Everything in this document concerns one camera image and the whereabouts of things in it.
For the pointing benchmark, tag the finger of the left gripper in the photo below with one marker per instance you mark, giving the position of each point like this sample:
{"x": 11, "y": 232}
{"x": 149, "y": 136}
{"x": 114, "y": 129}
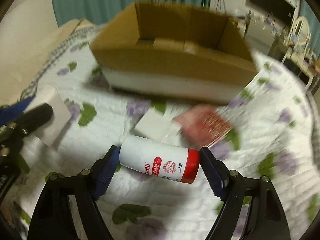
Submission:
{"x": 12, "y": 112}
{"x": 34, "y": 119}

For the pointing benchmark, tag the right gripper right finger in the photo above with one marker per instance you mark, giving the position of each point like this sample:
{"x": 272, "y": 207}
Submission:
{"x": 265, "y": 216}

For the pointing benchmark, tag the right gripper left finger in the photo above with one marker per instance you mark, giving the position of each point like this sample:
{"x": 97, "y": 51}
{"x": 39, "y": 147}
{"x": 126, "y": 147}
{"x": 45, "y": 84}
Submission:
{"x": 52, "y": 217}

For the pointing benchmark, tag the white charger block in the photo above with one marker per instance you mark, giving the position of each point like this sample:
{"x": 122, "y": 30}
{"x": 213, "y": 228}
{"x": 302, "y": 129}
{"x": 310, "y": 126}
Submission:
{"x": 49, "y": 132}

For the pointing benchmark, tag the pink rose box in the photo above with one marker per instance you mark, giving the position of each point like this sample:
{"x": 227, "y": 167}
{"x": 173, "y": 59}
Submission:
{"x": 202, "y": 126}

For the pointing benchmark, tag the white bottle red cap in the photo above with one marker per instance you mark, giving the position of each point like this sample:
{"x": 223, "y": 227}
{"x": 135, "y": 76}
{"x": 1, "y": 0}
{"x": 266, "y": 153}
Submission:
{"x": 159, "y": 159}

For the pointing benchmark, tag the white small box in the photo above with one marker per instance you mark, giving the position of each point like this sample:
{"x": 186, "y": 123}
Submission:
{"x": 153, "y": 125}

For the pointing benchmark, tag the beige blanket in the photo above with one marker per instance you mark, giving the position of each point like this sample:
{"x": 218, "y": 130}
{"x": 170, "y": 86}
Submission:
{"x": 18, "y": 68}

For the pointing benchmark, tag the floral quilted bedspread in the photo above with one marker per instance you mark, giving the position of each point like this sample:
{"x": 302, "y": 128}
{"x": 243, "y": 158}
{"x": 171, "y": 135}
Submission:
{"x": 87, "y": 162}

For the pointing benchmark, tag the white vanity table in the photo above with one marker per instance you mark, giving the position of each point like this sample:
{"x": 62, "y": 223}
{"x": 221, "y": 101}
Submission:
{"x": 306, "y": 71}

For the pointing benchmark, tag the brown cardboard box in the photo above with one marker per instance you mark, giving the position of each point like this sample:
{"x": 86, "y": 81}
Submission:
{"x": 174, "y": 50}

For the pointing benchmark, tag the white oval mirror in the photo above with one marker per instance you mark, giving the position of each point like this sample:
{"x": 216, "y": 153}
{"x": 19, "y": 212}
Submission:
{"x": 300, "y": 31}

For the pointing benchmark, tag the teal right curtain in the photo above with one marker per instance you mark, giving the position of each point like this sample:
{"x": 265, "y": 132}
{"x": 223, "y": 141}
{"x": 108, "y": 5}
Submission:
{"x": 307, "y": 12}

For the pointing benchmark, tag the black wall television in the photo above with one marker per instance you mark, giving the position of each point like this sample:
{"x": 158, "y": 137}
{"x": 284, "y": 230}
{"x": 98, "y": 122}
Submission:
{"x": 281, "y": 10}

